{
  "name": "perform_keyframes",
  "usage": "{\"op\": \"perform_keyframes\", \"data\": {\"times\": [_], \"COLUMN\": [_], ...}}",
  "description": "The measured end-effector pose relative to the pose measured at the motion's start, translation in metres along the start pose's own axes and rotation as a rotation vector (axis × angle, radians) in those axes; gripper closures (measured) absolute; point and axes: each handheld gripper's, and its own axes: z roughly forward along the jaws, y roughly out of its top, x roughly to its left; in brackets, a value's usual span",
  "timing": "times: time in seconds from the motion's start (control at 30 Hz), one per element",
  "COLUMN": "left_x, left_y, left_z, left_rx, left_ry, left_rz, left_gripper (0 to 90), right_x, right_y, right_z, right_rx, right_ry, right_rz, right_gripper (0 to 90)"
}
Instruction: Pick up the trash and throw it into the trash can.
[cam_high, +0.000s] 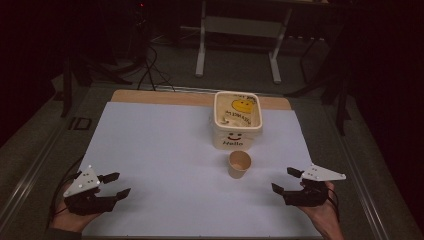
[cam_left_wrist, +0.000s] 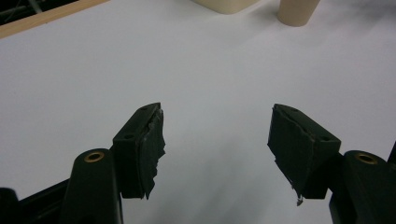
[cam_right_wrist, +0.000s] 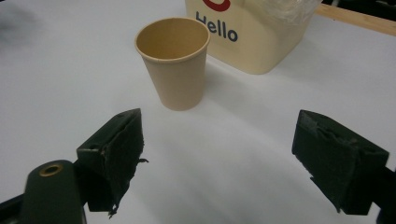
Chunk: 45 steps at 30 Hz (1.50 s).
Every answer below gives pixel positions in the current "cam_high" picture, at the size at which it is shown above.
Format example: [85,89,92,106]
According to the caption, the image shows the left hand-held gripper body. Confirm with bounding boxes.
[62,164,118,216]

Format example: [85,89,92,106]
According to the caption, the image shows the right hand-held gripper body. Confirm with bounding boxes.
[282,163,347,208]

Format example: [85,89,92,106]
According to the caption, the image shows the person's right hand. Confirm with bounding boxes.
[298,181,345,240]

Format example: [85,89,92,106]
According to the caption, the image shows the person's left hand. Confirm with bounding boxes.
[49,184,101,234]

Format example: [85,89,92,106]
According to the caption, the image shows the brown paper cup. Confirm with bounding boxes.
[227,150,252,180]

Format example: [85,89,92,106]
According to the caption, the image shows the pale blue paper sheet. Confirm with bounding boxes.
[80,101,324,238]

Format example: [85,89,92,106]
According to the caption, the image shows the cream smiley print bin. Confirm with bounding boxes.
[209,90,264,151]

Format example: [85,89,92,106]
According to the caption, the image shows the black stand leg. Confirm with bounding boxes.
[285,33,353,137]
[60,54,88,118]

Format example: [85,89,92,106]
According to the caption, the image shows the left hand-held gripper cable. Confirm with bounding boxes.
[46,155,84,231]

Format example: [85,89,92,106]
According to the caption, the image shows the hand-held gripper cable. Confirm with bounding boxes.
[327,187,342,223]
[46,155,84,231]

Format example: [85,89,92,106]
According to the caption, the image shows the right hand-held gripper cable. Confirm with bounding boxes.
[327,187,342,223]

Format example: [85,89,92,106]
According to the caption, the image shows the black rectangular floor bracket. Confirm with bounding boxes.
[68,116,92,131]

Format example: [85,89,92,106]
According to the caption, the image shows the black floor cables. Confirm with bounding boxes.
[137,44,176,92]

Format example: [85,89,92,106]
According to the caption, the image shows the white metal stand frame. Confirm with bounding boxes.
[179,0,295,85]

